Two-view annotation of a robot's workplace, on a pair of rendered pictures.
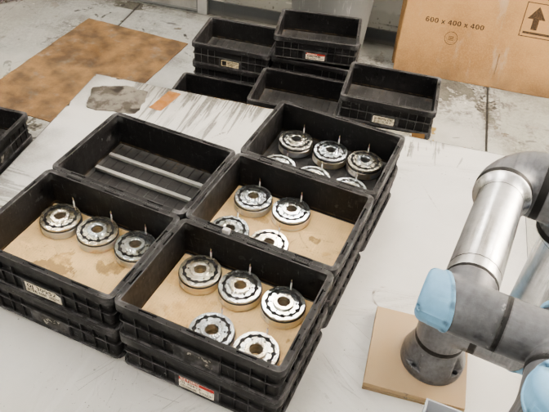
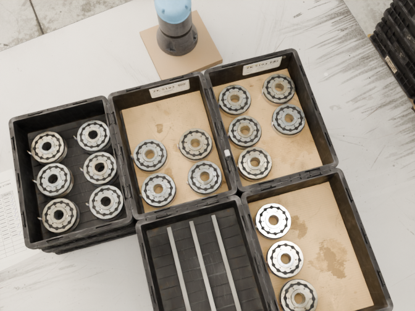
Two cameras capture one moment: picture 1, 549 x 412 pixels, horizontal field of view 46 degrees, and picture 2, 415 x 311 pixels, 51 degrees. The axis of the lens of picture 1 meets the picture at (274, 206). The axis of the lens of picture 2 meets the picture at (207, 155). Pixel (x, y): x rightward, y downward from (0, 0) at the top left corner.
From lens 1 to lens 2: 1.41 m
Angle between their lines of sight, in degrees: 59
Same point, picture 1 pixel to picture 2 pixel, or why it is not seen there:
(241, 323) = (262, 116)
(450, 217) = (33, 95)
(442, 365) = not seen: hidden behind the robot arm
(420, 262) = (98, 88)
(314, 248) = (168, 123)
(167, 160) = (163, 299)
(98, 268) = (304, 232)
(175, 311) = (289, 157)
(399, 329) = (171, 63)
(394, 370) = (202, 50)
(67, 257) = (315, 261)
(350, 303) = not seen: hidden behind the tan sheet
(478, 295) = not seen: outside the picture
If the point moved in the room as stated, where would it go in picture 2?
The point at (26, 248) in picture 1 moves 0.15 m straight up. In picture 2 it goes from (336, 296) to (352, 297)
